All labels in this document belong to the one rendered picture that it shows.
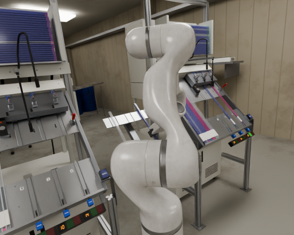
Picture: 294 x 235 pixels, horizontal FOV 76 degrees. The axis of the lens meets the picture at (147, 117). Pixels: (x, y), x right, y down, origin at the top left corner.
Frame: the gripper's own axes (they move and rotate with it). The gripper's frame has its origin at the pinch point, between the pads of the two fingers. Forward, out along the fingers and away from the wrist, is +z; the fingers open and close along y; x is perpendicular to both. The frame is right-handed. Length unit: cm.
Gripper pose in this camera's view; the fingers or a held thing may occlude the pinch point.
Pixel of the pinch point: (152, 133)
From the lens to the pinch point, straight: 119.4
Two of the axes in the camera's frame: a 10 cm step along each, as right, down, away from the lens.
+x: 4.2, 8.5, -3.1
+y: -8.1, 2.1, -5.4
